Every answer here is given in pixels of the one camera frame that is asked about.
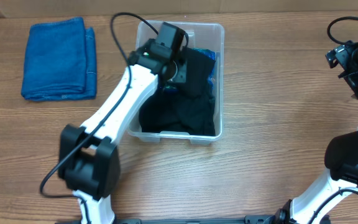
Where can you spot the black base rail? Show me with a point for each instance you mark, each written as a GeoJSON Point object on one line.
{"type": "Point", "coordinates": [248, 219]}

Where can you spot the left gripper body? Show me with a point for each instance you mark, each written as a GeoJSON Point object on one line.
{"type": "Point", "coordinates": [179, 70]}

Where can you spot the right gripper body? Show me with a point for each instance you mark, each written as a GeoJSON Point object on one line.
{"type": "Point", "coordinates": [352, 72]}

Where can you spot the clear plastic storage bin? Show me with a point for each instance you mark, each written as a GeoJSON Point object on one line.
{"type": "Point", "coordinates": [201, 36]}

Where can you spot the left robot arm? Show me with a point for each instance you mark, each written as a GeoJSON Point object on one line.
{"type": "Point", "coordinates": [89, 157]}

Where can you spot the black garment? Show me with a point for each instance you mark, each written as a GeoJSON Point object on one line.
{"type": "Point", "coordinates": [157, 114]}
{"type": "Point", "coordinates": [194, 115]}
{"type": "Point", "coordinates": [197, 71]}

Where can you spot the blue sequin garment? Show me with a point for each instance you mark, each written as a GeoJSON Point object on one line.
{"type": "Point", "coordinates": [210, 56]}

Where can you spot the blue denim jeans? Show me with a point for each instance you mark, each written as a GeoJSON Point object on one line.
{"type": "Point", "coordinates": [60, 62]}

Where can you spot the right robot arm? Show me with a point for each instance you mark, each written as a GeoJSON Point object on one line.
{"type": "Point", "coordinates": [340, 176]}

